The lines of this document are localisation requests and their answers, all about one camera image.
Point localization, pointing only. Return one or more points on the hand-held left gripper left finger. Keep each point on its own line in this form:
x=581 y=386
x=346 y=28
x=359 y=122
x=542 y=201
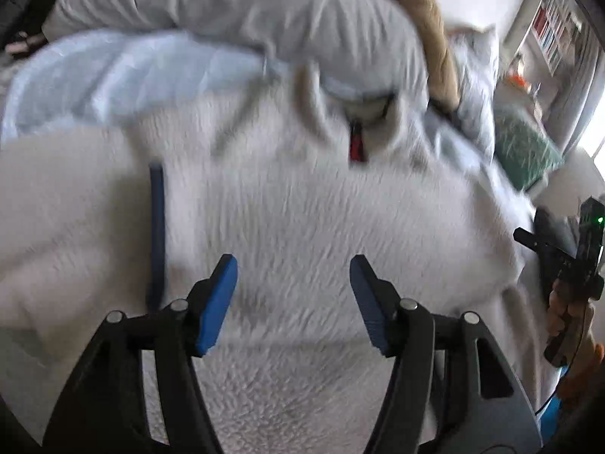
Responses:
x=217 y=302

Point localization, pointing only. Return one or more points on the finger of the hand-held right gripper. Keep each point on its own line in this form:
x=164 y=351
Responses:
x=529 y=239

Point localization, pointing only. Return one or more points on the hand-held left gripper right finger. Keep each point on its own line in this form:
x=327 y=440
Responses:
x=371 y=302

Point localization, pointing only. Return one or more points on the white fleece jacket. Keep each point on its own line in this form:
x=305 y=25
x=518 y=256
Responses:
x=293 y=208

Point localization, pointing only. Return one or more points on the person's right hand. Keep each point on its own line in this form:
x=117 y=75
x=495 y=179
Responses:
x=583 y=326

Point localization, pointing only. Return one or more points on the green pillow with branch print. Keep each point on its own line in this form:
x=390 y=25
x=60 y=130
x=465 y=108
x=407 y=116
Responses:
x=524 y=146

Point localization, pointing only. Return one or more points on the orange box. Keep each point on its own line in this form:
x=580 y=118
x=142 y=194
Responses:
x=517 y=81

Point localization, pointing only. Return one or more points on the white pillow with grey print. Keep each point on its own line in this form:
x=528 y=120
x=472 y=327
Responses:
x=477 y=71

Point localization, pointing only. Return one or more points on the blue plastic stool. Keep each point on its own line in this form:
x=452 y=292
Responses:
x=550 y=421

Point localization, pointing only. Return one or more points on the white bookshelf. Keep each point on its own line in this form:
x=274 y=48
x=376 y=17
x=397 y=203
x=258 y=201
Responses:
x=553 y=28

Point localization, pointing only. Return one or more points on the tan quilted blanket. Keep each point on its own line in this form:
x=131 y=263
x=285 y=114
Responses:
x=425 y=14

